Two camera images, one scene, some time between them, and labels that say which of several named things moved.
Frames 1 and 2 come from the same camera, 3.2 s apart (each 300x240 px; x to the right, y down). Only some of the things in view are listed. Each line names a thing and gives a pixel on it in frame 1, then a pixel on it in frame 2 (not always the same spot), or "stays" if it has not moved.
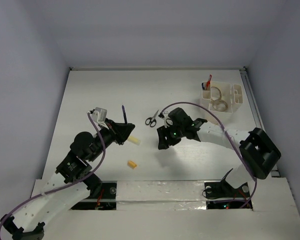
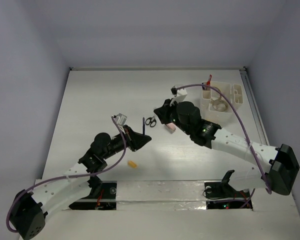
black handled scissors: (152, 121) stays
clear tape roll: (220, 105) stays
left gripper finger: (122, 131) to (136, 140)
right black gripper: (163, 143) to (163, 111)
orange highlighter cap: (132, 164) stays
